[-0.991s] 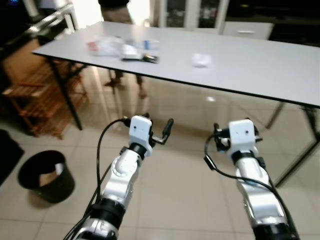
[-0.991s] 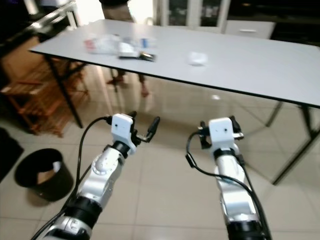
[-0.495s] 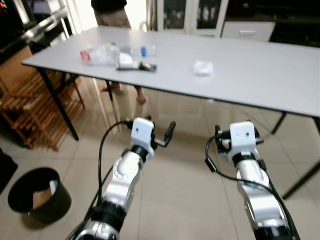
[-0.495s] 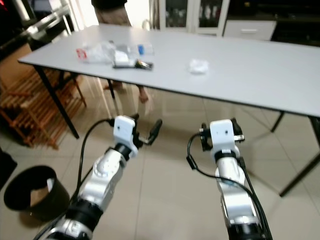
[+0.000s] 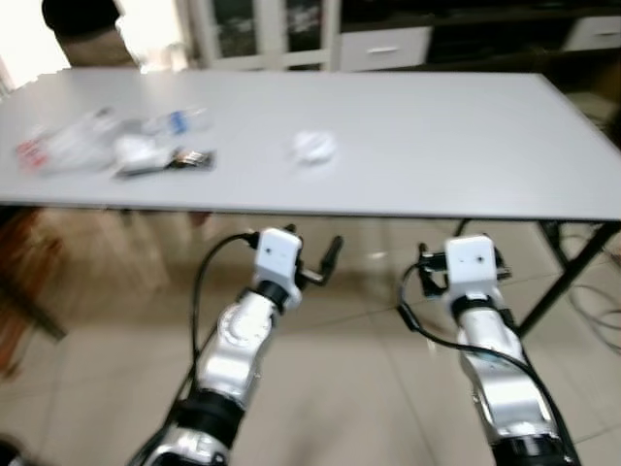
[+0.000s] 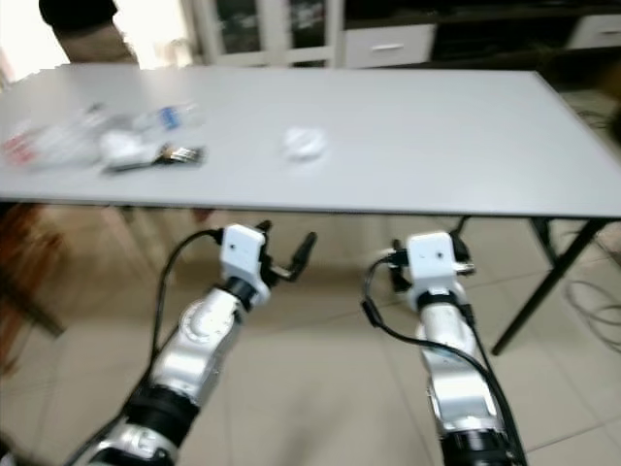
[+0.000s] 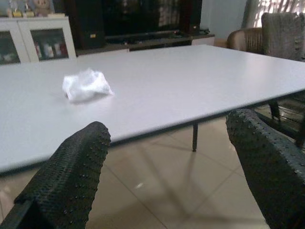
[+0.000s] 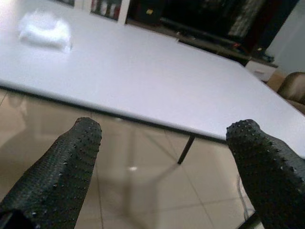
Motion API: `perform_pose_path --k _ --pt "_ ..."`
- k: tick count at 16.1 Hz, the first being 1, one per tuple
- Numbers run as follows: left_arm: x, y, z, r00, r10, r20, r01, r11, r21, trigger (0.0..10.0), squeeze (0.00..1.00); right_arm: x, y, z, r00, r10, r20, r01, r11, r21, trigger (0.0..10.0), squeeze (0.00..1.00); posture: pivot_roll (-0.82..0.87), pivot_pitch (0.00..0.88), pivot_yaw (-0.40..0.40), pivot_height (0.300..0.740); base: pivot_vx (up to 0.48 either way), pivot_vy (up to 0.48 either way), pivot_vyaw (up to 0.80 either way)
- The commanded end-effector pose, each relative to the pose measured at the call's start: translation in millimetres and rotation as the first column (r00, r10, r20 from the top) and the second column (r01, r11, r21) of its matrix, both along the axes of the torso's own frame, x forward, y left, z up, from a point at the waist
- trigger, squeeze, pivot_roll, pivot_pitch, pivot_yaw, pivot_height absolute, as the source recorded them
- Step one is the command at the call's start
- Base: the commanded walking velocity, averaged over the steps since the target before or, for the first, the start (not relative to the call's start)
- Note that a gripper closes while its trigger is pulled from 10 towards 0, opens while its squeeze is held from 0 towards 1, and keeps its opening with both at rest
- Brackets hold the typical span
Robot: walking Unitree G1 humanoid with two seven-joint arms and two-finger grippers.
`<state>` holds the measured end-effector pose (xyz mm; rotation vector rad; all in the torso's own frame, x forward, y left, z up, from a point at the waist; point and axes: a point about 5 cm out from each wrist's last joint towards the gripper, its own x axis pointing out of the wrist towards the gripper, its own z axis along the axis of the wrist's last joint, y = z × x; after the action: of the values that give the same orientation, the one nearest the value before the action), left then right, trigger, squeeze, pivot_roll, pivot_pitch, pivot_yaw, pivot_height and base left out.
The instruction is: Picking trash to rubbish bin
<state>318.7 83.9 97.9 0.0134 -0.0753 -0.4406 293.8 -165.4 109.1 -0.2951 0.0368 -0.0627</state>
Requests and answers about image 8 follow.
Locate black textured right gripper right finger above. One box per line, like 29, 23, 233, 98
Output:
225, 119, 305, 229

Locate black textured right gripper left finger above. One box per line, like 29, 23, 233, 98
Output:
0, 117, 102, 229

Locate white tissue paper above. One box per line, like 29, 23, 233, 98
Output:
18, 9, 72, 53

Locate black metal table leg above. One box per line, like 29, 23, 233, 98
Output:
177, 135, 196, 165

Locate brown upholstered chair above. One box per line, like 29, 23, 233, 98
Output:
277, 71, 305, 105

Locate white drawer unit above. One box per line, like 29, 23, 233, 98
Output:
245, 60, 278, 82

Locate dark tv cabinet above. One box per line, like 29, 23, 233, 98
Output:
126, 0, 300, 68

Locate white shelf unit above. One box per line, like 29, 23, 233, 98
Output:
71, 0, 131, 25

